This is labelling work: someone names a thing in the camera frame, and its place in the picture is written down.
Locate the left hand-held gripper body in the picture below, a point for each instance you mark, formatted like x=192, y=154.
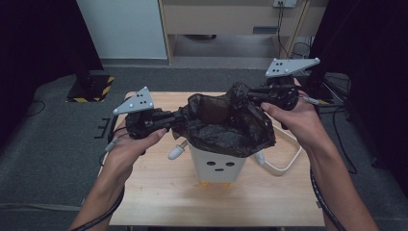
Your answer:
x=138, y=123

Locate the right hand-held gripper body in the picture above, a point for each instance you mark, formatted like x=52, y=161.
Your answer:
x=284, y=94

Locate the black plastic trash bag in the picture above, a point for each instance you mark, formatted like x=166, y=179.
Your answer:
x=224, y=134

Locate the white trash bin with face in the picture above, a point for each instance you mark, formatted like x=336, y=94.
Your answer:
x=218, y=166

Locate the person's left hand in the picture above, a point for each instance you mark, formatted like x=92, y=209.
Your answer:
x=128, y=150

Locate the person's right hand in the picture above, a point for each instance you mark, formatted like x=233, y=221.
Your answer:
x=301, y=125

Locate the wooden desk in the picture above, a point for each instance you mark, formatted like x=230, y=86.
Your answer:
x=224, y=19

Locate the white panel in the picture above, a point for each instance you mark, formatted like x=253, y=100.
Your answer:
x=125, y=29

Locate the black curtain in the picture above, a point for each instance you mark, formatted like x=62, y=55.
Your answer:
x=369, y=48
x=38, y=48

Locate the white wall socket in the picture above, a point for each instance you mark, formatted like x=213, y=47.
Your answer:
x=285, y=3

